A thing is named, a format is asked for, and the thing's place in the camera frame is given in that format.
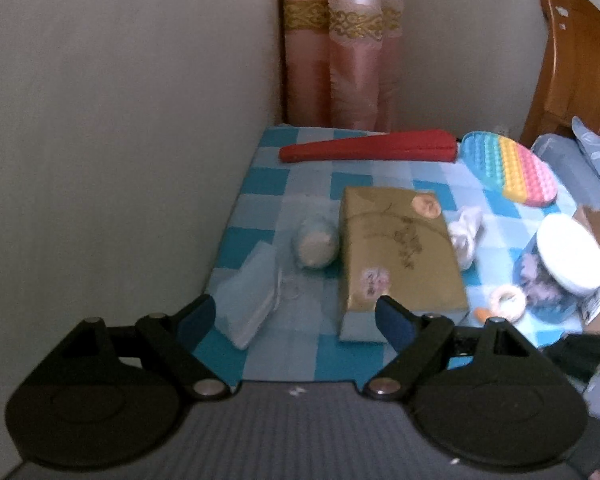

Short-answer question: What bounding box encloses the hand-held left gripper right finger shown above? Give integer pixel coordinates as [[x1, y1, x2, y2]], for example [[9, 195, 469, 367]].
[[362, 295, 546, 401]]

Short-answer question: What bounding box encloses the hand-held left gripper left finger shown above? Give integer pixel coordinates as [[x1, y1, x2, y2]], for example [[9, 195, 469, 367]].
[[72, 294, 231, 402]]

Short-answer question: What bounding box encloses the light blue face mask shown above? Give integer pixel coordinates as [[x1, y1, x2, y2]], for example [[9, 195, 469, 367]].
[[215, 240, 286, 351]]

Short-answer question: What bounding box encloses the white hair scrunchie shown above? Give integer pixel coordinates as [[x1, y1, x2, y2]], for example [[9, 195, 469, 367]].
[[487, 285, 528, 318]]

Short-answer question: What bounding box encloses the white cloth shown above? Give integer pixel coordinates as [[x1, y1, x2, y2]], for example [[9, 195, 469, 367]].
[[447, 207, 484, 270]]

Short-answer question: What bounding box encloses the gold paper-wrapped box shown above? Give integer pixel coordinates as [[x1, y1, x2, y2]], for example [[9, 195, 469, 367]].
[[337, 186, 471, 343]]

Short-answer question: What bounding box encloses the clear jar with white lid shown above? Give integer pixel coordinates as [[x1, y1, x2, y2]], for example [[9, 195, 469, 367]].
[[512, 213, 600, 323]]

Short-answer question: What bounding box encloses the white round puff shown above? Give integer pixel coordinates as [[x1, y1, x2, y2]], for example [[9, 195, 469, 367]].
[[294, 215, 339, 269]]

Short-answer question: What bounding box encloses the blue checkered tablecloth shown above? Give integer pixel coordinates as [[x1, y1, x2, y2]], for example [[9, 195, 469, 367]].
[[205, 125, 600, 381]]

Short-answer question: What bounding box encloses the red folded fan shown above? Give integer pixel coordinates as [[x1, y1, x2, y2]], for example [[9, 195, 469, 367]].
[[279, 128, 461, 164]]

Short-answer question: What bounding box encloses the rainbow pop bubble toy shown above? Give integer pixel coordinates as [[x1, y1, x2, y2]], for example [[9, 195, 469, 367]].
[[460, 131, 558, 208]]

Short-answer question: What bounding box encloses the blue patterned pillow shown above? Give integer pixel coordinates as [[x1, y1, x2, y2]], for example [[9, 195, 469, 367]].
[[571, 116, 600, 191]]

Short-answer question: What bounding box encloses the pink gold-trimmed curtain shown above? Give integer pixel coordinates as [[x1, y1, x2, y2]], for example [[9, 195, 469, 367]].
[[279, 0, 406, 133]]

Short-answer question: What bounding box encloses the wooden bed headboard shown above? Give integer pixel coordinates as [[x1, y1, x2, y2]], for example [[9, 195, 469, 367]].
[[520, 0, 600, 148]]

